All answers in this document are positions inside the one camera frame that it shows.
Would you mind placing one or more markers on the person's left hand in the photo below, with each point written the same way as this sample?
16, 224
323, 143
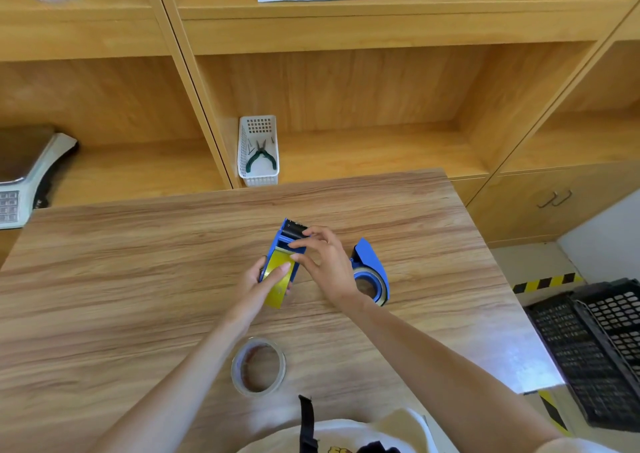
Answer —
255, 292

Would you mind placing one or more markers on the white plastic basket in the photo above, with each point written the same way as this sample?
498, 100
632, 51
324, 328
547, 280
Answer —
250, 177

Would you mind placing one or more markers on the person's right thumb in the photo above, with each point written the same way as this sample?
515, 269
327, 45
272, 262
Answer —
312, 269

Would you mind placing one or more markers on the clear tape roll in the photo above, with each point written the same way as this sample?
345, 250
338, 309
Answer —
240, 372

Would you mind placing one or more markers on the person's left thumb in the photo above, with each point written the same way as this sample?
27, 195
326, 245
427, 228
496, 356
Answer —
278, 275

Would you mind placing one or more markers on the white shirt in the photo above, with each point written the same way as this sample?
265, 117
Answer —
350, 435

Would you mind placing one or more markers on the person's right hand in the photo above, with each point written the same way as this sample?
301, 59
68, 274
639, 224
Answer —
332, 267

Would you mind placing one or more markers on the person's right middle finger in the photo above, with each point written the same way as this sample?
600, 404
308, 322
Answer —
316, 231

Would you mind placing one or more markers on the blue tape dispenser with roll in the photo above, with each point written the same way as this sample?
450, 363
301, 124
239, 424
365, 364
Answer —
371, 267

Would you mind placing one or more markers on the black plastic crate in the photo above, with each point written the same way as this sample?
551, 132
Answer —
570, 357
617, 312

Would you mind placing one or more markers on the person's left forearm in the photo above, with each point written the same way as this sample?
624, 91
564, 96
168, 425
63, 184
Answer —
185, 387

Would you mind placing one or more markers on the blue tape dispenser yellow plate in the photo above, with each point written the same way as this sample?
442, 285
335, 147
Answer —
284, 240

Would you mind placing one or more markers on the wooden shelf unit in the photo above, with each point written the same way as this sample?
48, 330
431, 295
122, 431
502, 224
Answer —
360, 87

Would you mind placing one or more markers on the white weighing scale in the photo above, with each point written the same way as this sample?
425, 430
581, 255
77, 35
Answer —
25, 167

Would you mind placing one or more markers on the person's right forearm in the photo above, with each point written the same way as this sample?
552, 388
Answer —
440, 367

